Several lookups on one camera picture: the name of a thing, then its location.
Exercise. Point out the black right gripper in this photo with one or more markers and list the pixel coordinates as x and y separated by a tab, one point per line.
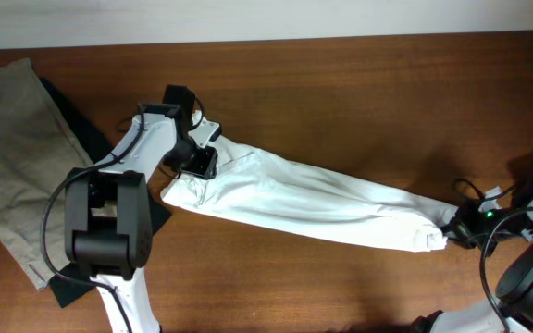
457	228

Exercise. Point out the white t-shirt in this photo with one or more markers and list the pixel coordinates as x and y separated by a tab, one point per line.
258	188

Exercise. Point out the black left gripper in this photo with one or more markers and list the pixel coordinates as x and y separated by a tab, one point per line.
203	166

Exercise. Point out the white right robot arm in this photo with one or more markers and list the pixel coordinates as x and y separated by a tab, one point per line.
508	307

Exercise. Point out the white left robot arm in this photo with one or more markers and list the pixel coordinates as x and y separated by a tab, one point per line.
108	226

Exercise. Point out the khaki beige garment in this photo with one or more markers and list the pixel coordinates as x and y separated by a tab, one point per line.
37	150

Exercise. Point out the black garment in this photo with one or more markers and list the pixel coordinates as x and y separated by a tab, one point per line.
96	146

